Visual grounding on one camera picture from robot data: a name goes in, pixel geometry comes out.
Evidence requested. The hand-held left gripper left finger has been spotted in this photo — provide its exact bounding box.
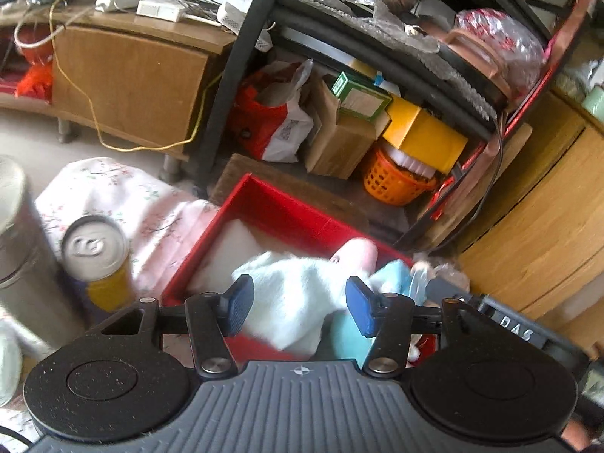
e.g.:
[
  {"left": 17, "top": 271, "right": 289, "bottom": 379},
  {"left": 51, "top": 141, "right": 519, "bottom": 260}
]
[{"left": 100, "top": 274, "right": 256, "bottom": 379}]

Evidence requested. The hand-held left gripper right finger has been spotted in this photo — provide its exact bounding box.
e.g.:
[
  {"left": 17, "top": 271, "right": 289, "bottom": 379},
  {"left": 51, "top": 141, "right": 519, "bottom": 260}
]
[{"left": 345, "top": 276, "right": 478, "bottom": 379}]

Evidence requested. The teal cloth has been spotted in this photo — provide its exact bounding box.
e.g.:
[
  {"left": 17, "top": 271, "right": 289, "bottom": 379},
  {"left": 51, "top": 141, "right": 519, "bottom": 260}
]
[{"left": 322, "top": 310, "right": 379, "bottom": 365}]

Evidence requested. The light blue cloth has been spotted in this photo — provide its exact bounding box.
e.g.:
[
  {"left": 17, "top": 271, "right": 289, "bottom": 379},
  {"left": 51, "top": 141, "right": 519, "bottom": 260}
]
[{"left": 369, "top": 259, "right": 428, "bottom": 304}]

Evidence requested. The pink plush toy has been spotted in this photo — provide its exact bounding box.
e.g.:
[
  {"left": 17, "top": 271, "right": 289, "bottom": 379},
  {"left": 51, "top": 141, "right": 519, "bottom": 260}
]
[{"left": 329, "top": 239, "right": 379, "bottom": 277}]

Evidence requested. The white towel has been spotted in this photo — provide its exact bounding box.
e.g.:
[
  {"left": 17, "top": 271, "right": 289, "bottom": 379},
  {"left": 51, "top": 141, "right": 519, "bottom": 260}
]
[{"left": 231, "top": 250, "right": 351, "bottom": 356}]

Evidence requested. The white cotton pad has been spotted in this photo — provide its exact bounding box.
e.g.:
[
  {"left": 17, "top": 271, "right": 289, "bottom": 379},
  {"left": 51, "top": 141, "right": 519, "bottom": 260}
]
[{"left": 189, "top": 219, "right": 266, "bottom": 294}]

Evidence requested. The red plastic bin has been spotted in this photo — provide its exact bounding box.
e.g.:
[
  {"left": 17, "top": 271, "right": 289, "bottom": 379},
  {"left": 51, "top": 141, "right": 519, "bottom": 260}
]
[{"left": 160, "top": 173, "right": 442, "bottom": 373}]

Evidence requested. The tall wooden cabinet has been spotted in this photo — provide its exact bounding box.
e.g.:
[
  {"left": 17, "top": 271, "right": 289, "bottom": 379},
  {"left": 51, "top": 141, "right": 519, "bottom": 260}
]
[{"left": 455, "top": 82, "right": 604, "bottom": 356}]

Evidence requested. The orange plastic basket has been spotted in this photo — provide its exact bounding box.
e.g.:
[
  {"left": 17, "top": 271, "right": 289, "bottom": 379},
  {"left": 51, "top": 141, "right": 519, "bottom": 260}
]
[{"left": 363, "top": 148, "right": 439, "bottom": 207}]

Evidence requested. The floral tablecloth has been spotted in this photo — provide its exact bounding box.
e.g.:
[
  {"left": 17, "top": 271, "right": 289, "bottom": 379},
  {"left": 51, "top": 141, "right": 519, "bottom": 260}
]
[{"left": 0, "top": 158, "right": 223, "bottom": 435}]

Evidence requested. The yellow drink can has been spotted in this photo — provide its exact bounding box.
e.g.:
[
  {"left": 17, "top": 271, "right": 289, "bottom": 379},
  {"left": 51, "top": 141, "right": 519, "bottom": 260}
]
[{"left": 60, "top": 214, "right": 136, "bottom": 313}]

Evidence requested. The white plastic container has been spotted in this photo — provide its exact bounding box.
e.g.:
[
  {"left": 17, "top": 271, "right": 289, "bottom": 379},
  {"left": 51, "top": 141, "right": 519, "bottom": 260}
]
[{"left": 381, "top": 144, "right": 438, "bottom": 176}]

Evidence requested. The brown cardboard box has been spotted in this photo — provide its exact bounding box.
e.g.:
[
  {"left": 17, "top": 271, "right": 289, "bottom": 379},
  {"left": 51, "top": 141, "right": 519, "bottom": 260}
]
[{"left": 304, "top": 75, "right": 388, "bottom": 180}]

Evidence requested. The white labelled plastic bag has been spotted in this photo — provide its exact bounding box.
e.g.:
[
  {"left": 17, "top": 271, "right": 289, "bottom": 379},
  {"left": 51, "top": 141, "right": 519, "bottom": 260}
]
[{"left": 257, "top": 59, "right": 315, "bottom": 163}]

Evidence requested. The yellow box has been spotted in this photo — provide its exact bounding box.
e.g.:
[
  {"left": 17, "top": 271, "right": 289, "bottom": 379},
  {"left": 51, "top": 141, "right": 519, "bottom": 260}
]
[{"left": 382, "top": 97, "right": 469, "bottom": 175}]

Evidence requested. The red plastic bag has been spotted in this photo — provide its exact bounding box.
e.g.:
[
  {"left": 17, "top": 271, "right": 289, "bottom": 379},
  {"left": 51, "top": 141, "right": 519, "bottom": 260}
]
[{"left": 231, "top": 82, "right": 291, "bottom": 159}]

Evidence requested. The green box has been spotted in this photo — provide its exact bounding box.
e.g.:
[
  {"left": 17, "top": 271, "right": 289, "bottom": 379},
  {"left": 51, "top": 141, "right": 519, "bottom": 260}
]
[{"left": 330, "top": 72, "right": 392, "bottom": 121}]

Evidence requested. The stainless steel thermos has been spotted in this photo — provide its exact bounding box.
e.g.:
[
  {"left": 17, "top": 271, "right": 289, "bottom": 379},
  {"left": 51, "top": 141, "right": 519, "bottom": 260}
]
[{"left": 0, "top": 156, "right": 89, "bottom": 356}]

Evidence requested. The black shelf rack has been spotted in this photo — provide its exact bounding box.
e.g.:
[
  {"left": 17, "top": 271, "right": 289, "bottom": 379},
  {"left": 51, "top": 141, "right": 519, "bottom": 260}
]
[{"left": 191, "top": 0, "right": 604, "bottom": 252}]

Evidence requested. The pale green jar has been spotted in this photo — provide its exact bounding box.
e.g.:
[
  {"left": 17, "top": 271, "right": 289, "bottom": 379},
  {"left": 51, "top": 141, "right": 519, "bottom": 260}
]
[{"left": 582, "top": 86, "right": 604, "bottom": 124}]

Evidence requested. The pale green cloth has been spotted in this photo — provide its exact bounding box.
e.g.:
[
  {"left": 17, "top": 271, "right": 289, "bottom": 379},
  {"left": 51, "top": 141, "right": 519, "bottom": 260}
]
[{"left": 0, "top": 329, "right": 23, "bottom": 407}]

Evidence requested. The low wooden TV cabinet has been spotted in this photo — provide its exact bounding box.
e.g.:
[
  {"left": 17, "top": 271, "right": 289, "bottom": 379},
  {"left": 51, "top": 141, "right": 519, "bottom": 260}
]
[{"left": 0, "top": 7, "right": 237, "bottom": 184}]

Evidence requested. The black pan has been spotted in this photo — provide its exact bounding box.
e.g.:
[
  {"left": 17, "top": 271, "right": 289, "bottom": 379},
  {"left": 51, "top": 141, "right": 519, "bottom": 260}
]
[{"left": 433, "top": 46, "right": 510, "bottom": 115}]

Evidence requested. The white router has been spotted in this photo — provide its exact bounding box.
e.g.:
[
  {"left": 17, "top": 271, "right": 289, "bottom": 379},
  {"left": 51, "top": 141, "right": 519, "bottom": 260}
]
[{"left": 216, "top": 2, "right": 273, "bottom": 52}]

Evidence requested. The clear bag with red print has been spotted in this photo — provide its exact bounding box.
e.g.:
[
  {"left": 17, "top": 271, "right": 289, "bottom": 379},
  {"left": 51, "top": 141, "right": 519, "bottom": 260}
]
[{"left": 455, "top": 7, "right": 547, "bottom": 100}]

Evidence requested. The red glossy board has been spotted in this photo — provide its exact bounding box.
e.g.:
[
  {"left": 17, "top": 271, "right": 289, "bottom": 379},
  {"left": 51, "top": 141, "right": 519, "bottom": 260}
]
[{"left": 425, "top": 0, "right": 592, "bottom": 223}]

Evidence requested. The red bag in cabinet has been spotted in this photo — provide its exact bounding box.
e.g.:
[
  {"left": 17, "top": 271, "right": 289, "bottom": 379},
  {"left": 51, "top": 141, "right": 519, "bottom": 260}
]
[{"left": 13, "top": 23, "right": 54, "bottom": 101}]

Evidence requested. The white adapter box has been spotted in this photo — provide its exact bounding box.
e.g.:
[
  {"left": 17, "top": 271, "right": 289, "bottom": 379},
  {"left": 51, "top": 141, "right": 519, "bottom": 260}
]
[{"left": 136, "top": 0, "right": 186, "bottom": 23}]

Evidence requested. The yellow cable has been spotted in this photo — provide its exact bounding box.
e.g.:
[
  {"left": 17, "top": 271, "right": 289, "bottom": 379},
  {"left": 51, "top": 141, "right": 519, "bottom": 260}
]
[{"left": 13, "top": 0, "right": 228, "bottom": 153}]

